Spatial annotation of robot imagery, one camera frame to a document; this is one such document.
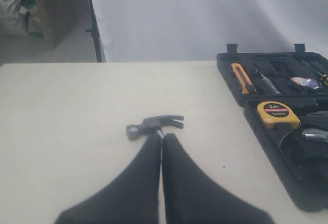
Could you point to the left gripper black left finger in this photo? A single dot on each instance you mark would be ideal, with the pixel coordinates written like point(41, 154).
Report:
point(131, 197)

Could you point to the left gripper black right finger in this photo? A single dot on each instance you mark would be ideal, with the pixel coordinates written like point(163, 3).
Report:
point(193, 197)

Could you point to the claw hammer black grip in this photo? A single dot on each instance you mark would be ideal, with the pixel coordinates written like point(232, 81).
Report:
point(153, 125)

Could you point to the adjustable wrench black handle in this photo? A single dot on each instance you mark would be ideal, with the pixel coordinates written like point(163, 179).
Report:
point(312, 134)

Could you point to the black plastic tool case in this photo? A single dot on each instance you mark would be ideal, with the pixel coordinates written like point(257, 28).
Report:
point(301, 165)

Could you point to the yellow tape measure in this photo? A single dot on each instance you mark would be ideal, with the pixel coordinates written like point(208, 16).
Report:
point(273, 112)

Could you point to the orange utility knife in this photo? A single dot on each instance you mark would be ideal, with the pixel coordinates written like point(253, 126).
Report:
point(247, 86)

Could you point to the black backdrop stand pole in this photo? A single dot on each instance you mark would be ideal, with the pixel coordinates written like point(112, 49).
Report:
point(94, 32)

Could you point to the white backdrop cloth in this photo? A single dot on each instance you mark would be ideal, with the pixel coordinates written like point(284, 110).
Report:
point(154, 30)

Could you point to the brown cardboard box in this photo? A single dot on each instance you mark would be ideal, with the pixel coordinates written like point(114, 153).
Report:
point(59, 17)

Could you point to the silver plastic bag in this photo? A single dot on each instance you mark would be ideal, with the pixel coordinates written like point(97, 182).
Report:
point(13, 22)

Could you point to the green white sack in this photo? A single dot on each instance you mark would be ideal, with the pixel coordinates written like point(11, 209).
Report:
point(34, 25)

